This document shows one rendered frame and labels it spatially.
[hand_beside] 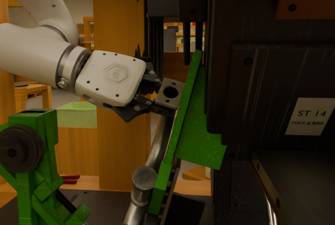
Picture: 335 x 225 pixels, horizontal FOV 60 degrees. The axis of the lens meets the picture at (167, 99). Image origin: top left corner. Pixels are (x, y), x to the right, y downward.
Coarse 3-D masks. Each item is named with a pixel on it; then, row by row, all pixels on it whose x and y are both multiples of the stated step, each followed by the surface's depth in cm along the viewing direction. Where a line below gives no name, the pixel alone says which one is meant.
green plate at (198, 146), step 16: (192, 64) 39; (192, 80) 40; (192, 96) 41; (192, 112) 42; (176, 128) 41; (192, 128) 42; (176, 144) 41; (192, 144) 42; (208, 144) 42; (192, 160) 43; (208, 160) 42
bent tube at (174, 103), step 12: (168, 84) 50; (180, 84) 50; (168, 96) 53; (180, 96) 49; (168, 120) 54; (156, 132) 57; (168, 132) 56; (156, 144) 57; (156, 156) 56; (156, 168) 55; (132, 204) 50; (132, 216) 49
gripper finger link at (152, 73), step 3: (150, 72) 53; (153, 72) 53; (153, 75) 53; (156, 75) 53; (153, 84) 53; (156, 84) 52; (159, 84) 52; (153, 87) 53; (156, 87) 52; (159, 87) 52; (156, 90) 53
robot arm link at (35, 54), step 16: (0, 32) 48; (16, 32) 49; (32, 32) 50; (48, 32) 52; (0, 48) 48; (16, 48) 48; (32, 48) 48; (48, 48) 48; (64, 48) 49; (0, 64) 49; (16, 64) 48; (32, 64) 48; (48, 64) 48; (48, 80) 49
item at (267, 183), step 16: (256, 160) 39; (272, 160) 38; (288, 160) 38; (304, 160) 38; (320, 160) 38; (256, 176) 39; (272, 176) 33; (288, 176) 33; (304, 176) 33; (320, 176) 33; (272, 192) 31; (288, 192) 29; (304, 192) 29; (320, 192) 29; (272, 208) 30; (288, 208) 26; (304, 208) 26; (320, 208) 26; (288, 224) 25; (304, 224) 23; (320, 224) 23
